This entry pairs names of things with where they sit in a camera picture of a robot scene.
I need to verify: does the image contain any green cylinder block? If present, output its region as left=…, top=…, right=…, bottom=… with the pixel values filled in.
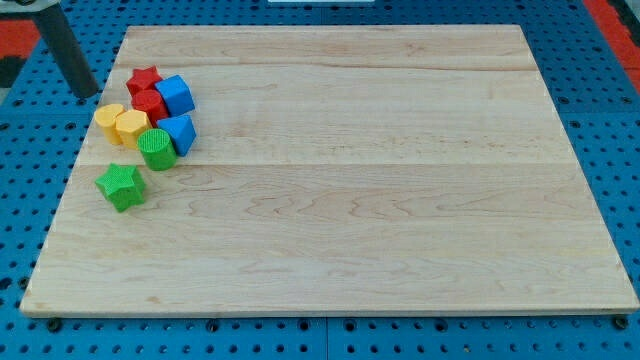
left=137, top=128, right=177, bottom=171

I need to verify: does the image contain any red star block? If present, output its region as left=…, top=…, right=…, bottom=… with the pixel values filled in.
left=125, top=66, right=162, bottom=96

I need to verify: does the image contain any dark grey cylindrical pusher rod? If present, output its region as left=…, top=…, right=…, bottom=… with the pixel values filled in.
left=32, top=2, right=99, bottom=98

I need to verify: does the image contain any yellow hexagon block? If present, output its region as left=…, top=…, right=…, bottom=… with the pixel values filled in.
left=115, top=109, right=151, bottom=150

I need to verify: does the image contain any red cylinder block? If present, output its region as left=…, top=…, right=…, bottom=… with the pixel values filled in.
left=131, top=89, right=169, bottom=127

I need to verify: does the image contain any blue cube block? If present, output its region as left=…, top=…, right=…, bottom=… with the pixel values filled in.
left=154, top=75, right=195, bottom=116

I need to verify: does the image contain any yellow heart block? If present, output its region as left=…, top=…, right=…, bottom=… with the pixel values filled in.
left=94, top=103, right=125, bottom=145

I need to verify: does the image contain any green star block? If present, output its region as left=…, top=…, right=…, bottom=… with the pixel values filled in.
left=95, top=163, right=146, bottom=212

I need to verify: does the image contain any wooden board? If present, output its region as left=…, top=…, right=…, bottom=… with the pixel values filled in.
left=21, top=25, right=639, bottom=318

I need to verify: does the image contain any blue triangle block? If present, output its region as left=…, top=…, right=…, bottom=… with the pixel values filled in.
left=157, top=114, right=196, bottom=157

